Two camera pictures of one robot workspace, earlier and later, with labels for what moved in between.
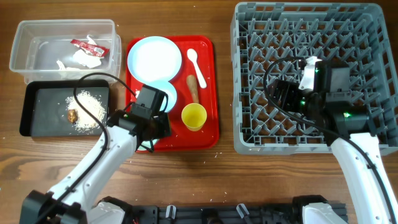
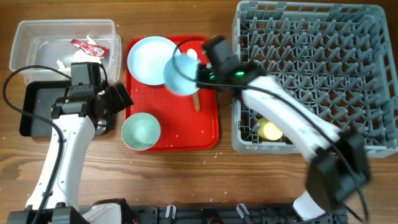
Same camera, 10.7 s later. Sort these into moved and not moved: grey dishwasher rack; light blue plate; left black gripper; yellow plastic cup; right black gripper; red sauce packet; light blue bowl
Moved: left black gripper; right black gripper; yellow plastic cup; light blue bowl
Not moved: grey dishwasher rack; light blue plate; red sauce packet
